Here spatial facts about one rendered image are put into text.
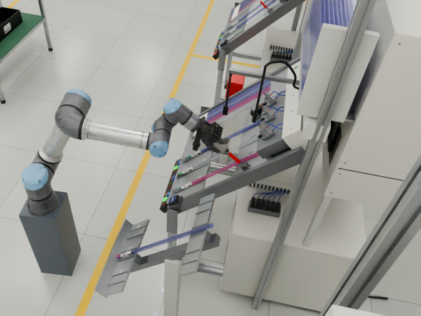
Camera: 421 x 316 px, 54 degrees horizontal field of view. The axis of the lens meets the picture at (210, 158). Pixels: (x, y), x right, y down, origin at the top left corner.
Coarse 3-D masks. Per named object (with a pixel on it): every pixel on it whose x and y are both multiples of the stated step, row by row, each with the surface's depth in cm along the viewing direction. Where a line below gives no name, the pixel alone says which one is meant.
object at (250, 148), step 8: (280, 72) 207; (272, 88) 201; (280, 88) 196; (272, 96) 196; (248, 112) 202; (248, 120) 196; (256, 120) 191; (256, 128) 186; (248, 136) 186; (248, 144) 181; (256, 144) 177; (240, 152) 181; (248, 152) 177; (248, 160) 172; (256, 160) 169; (264, 160) 165; (240, 168) 173
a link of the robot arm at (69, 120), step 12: (60, 108) 169; (72, 108) 169; (60, 120) 166; (72, 120) 166; (84, 120) 167; (72, 132) 166; (84, 132) 166; (96, 132) 167; (108, 132) 167; (120, 132) 168; (132, 132) 169; (144, 132) 171; (156, 132) 173; (168, 132) 175; (120, 144) 170; (132, 144) 169; (144, 144) 169; (156, 144) 167; (168, 144) 171; (156, 156) 171
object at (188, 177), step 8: (200, 144) 213; (192, 152) 213; (208, 152) 202; (192, 160) 208; (200, 160) 202; (184, 168) 208; (200, 168) 196; (208, 168) 192; (184, 176) 202; (192, 176) 196; (200, 176) 191; (184, 184) 196; (200, 184) 186; (176, 192) 195; (184, 192) 191; (192, 192) 186
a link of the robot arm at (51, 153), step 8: (72, 96) 174; (80, 96) 176; (88, 96) 180; (64, 104) 170; (72, 104) 170; (80, 104) 173; (88, 104) 179; (80, 112) 171; (56, 128) 184; (56, 136) 187; (64, 136) 187; (48, 144) 192; (56, 144) 190; (64, 144) 192; (40, 152) 196; (48, 152) 194; (56, 152) 195; (40, 160) 197; (48, 160) 196; (56, 160) 199; (56, 168) 204
